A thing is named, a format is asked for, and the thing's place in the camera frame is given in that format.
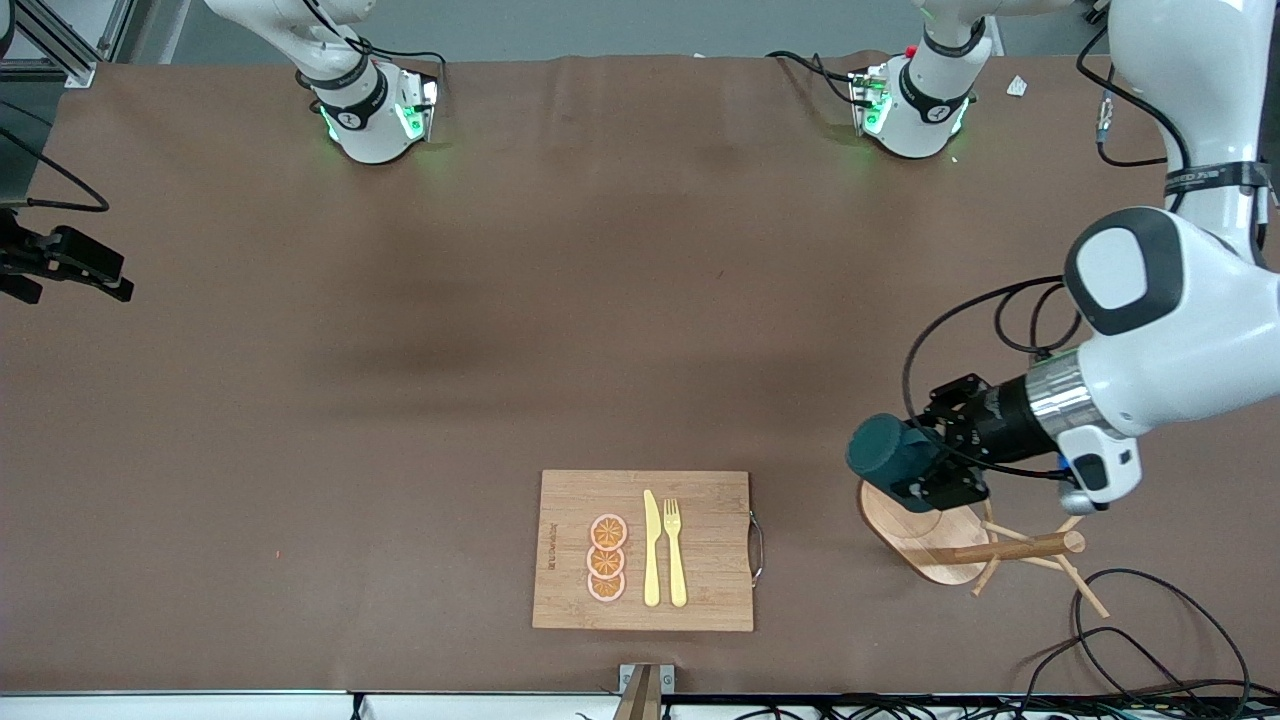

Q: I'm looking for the metal edge bracket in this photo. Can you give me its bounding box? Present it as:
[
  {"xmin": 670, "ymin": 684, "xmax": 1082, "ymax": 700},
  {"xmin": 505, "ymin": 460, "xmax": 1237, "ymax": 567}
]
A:
[{"xmin": 618, "ymin": 663, "xmax": 676, "ymax": 696}]

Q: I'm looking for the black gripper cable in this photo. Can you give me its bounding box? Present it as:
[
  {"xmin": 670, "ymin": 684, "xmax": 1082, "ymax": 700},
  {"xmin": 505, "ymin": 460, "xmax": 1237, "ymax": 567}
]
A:
[
  {"xmin": 0, "ymin": 125, "xmax": 111, "ymax": 214},
  {"xmin": 901, "ymin": 277, "xmax": 1086, "ymax": 483}
]

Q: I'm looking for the black cable bundle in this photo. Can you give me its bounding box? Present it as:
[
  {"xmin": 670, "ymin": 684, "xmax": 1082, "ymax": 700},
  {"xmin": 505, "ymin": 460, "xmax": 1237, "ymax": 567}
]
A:
[{"xmin": 720, "ymin": 690, "xmax": 1280, "ymax": 720}]

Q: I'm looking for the wooden slat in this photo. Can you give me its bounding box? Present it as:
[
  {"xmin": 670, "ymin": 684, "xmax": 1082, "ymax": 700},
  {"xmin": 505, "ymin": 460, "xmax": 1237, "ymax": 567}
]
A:
[{"xmin": 612, "ymin": 664, "xmax": 665, "ymax": 720}]

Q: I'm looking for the yellow plastic fork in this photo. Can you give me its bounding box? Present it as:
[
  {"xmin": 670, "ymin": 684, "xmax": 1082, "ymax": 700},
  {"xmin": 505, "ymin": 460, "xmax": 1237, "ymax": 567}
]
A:
[{"xmin": 664, "ymin": 498, "xmax": 689, "ymax": 609}]

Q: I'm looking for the yellow plastic knife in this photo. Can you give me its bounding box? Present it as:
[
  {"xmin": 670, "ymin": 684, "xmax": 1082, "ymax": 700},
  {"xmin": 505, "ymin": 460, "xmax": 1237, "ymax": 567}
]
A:
[{"xmin": 643, "ymin": 489, "xmax": 662, "ymax": 608}]

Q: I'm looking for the brown table cover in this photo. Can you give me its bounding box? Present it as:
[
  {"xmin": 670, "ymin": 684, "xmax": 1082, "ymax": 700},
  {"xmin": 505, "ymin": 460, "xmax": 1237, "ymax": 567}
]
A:
[{"xmin": 0, "ymin": 52, "xmax": 1280, "ymax": 698}]

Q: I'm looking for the wooden mug tree stand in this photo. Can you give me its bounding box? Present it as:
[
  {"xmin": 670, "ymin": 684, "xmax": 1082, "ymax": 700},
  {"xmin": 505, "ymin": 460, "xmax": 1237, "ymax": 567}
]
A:
[{"xmin": 858, "ymin": 478, "xmax": 1113, "ymax": 619}]

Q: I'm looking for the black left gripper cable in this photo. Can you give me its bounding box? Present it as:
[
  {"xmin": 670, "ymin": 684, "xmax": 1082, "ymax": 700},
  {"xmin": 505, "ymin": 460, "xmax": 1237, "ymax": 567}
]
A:
[{"xmin": 901, "ymin": 277, "xmax": 1086, "ymax": 483}]

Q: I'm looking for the aluminium frame profile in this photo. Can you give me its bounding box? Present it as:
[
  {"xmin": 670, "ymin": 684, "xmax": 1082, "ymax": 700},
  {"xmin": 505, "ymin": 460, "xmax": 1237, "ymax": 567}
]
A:
[{"xmin": 0, "ymin": 0, "xmax": 136, "ymax": 89}]

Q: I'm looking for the black base cable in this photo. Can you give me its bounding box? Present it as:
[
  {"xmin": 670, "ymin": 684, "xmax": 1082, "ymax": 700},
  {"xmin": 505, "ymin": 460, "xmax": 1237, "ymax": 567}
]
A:
[
  {"xmin": 766, "ymin": 50, "xmax": 863, "ymax": 107},
  {"xmin": 345, "ymin": 38, "xmax": 447, "ymax": 93}
]

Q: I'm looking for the bamboo cutting board metal handle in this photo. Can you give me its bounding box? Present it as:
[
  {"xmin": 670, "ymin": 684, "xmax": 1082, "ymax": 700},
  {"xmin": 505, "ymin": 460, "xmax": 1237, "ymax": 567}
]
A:
[{"xmin": 532, "ymin": 470, "xmax": 766, "ymax": 633}]

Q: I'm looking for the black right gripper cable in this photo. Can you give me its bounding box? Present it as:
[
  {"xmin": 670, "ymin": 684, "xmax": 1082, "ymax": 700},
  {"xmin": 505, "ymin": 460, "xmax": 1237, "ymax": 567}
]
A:
[{"xmin": 0, "ymin": 125, "xmax": 111, "ymax": 214}]

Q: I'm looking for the black cable loop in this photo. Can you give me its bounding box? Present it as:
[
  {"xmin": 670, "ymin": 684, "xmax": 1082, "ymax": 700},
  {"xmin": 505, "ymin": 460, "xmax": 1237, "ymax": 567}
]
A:
[{"xmin": 1020, "ymin": 568, "xmax": 1253, "ymax": 706}]

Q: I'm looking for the dark teal ribbed cup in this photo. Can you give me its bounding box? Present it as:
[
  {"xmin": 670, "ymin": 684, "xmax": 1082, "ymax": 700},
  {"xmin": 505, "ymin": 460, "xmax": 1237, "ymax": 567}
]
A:
[{"xmin": 847, "ymin": 414, "xmax": 946, "ymax": 501}]

